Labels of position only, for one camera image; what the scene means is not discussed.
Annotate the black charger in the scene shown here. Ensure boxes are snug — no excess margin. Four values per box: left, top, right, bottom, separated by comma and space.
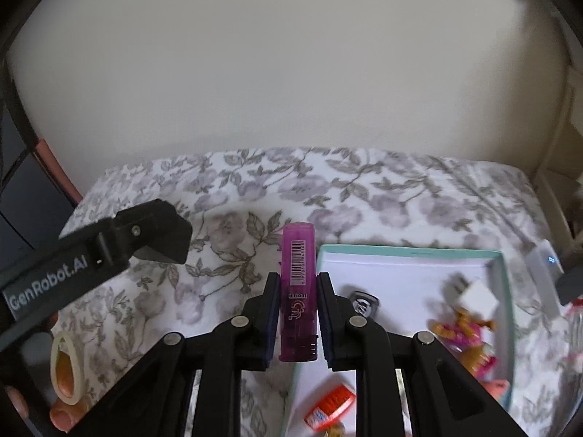
556, 271, 583, 306

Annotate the black toy car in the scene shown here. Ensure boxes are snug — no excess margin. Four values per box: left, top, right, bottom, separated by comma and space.
339, 289, 381, 319

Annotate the cream tape roll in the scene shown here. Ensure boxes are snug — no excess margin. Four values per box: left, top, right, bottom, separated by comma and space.
50, 332, 88, 407

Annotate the purple lighter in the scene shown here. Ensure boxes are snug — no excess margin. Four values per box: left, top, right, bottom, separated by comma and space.
279, 222, 320, 362

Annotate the teal-edged white box tray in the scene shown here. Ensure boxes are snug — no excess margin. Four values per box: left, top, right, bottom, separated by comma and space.
278, 243, 517, 437

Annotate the white power strip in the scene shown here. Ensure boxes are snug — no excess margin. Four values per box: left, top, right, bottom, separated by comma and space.
524, 239, 566, 319

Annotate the person's left hand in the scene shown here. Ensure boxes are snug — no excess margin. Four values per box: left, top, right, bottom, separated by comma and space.
5, 350, 94, 433

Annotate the pink yellow toy dog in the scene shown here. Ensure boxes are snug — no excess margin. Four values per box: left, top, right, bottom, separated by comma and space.
427, 307, 499, 378

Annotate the white charger cube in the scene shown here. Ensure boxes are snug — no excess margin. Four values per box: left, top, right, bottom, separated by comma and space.
444, 273, 499, 317

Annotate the clear pouch with pens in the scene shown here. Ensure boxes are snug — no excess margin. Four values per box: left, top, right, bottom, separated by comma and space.
560, 296, 583, 401

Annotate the floral blanket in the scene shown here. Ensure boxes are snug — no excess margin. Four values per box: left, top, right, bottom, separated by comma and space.
55, 146, 583, 437

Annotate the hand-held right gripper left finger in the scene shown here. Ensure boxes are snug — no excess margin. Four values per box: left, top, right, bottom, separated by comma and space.
77, 272, 282, 437

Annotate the orange white small bottle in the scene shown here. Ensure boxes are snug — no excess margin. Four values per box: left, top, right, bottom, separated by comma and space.
303, 383, 357, 432

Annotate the cream shelf unit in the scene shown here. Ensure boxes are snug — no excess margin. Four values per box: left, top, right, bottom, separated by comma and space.
533, 61, 583, 247

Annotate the orange toy gun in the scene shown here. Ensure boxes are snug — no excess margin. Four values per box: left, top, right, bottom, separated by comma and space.
483, 378, 512, 403

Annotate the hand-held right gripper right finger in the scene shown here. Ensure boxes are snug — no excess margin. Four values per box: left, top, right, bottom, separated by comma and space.
316, 272, 531, 437

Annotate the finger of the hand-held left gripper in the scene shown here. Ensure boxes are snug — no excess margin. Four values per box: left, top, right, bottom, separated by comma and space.
89, 212, 153, 274

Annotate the dark cabinet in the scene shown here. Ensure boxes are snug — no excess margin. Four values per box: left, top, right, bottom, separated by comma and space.
0, 100, 83, 265

